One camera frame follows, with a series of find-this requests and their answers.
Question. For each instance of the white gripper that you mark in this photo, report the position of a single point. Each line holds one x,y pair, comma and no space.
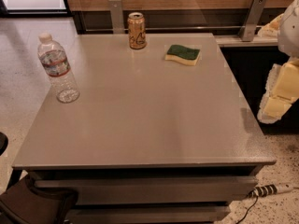
289,32

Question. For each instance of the green and yellow sponge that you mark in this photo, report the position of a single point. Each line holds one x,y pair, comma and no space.
183,55

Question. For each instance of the clear plastic water bottle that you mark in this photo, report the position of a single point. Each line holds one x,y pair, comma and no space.
54,60

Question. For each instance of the white power strip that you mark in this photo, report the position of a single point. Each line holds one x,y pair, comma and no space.
271,189

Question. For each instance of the gold soda can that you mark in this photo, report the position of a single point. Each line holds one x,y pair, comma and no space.
136,30

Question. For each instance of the grey drawer cabinet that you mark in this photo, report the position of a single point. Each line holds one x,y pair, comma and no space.
148,140

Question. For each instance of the dark chair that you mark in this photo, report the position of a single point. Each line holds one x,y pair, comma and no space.
23,203

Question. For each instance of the right metal wall bracket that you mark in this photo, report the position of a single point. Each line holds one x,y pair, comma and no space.
248,29

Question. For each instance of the metal wall bracket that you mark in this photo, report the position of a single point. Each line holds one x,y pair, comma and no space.
116,14
248,29

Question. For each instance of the metal rail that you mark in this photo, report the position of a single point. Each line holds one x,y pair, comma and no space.
167,29

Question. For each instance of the left metal wall bracket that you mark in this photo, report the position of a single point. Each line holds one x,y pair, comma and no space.
116,14

